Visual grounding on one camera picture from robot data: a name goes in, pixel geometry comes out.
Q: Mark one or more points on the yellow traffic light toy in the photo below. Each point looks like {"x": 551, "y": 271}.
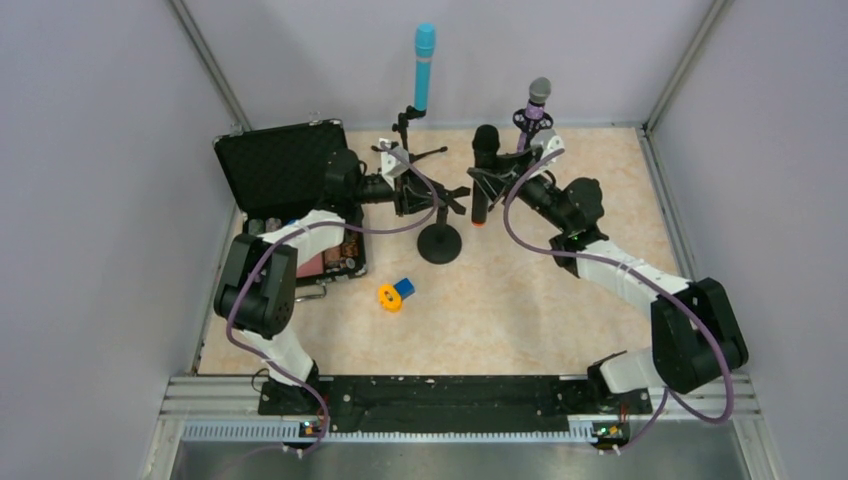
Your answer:
{"x": 390, "y": 298}

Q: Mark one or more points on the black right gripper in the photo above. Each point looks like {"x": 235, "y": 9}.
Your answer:
{"x": 506, "y": 179}

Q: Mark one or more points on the black round-base microphone stand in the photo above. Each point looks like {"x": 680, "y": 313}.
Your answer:
{"x": 439, "y": 243}

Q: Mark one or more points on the black orange-tipped microphone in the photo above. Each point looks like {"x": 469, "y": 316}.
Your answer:
{"x": 485, "y": 146}

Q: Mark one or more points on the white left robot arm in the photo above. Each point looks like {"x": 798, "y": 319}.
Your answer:
{"x": 256, "y": 291}

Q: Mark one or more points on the teal blue microphone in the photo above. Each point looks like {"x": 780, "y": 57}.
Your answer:
{"x": 424, "y": 46}

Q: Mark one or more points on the black poker chip case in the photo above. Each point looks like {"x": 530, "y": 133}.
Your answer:
{"x": 278, "y": 173}

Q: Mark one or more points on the purple glitter microphone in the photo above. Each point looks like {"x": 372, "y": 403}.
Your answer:
{"x": 538, "y": 93}

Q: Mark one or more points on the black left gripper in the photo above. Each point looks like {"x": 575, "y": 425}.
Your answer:
{"x": 406, "y": 196}

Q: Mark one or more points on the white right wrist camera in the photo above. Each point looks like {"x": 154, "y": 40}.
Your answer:
{"x": 547, "y": 142}

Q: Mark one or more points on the black tripod microphone stand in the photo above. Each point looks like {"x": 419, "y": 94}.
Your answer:
{"x": 401, "y": 127}

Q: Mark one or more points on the black shock-mount tripod stand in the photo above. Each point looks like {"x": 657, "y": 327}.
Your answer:
{"x": 530, "y": 120}

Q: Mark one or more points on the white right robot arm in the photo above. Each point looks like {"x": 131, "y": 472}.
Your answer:
{"x": 695, "y": 336}

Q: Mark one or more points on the blue toy block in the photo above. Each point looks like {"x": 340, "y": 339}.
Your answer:
{"x": 404, "y": 288}

